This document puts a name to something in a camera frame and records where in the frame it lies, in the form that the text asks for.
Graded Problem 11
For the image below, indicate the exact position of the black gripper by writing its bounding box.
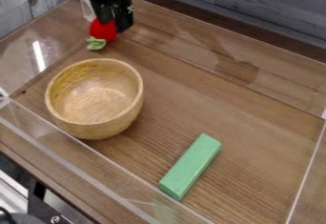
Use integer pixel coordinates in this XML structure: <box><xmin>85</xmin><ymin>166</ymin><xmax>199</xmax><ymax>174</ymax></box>
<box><xmin>91</xmin><ymin>0</ymin><xmax>133</xmax><ymax>32</ymax></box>

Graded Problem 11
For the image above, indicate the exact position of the red plush strawberry toy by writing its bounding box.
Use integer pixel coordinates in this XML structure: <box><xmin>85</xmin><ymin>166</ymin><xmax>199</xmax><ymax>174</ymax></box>
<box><xmin>87</xmin><ymin>18</ymin><xmax>117</xmax><ymax>51</ymax></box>

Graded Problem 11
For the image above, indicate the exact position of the wooden bowl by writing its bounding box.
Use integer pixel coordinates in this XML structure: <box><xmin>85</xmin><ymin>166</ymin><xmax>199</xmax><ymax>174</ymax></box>
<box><xmin>44</xmin><ymin>58</ymin><xmax>144</xmax><ymax>140</ymax></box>

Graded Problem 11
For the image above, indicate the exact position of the green rectangular block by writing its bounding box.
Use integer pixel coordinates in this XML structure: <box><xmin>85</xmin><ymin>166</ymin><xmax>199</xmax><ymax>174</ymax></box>
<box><xmin>159</xmin><ymin>133</ymin><xmax>221</xmax><ymax>201</ymax></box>

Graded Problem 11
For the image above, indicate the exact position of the clear acrylic corner bracket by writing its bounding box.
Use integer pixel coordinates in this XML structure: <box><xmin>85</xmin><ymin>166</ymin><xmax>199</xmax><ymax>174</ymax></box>
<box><xmin>80</xmin><ymin>0</ymin><xmax>95</xmax><ymax>22</ymax></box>

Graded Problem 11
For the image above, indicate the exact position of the clear acrylic wall enclosure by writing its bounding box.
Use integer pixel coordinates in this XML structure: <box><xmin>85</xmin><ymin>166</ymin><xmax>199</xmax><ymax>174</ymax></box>
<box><xmin>0</xmin><ymin>0</ymin><xmax>326</xmax><ymax>224</ymax></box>

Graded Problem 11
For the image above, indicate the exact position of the black metal table frame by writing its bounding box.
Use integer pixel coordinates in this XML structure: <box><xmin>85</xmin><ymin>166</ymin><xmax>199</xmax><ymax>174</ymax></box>
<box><xmin>25</xmin><ymin>179</ymin><xmax>87</xmax><ymax>224</ymax></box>

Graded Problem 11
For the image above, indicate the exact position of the black cable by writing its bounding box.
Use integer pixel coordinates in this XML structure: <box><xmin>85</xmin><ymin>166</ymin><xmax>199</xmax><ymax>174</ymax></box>
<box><xmin>0</xmin><ymin>206</ymin><xmax>16</xmax><ymax>224</ymax></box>

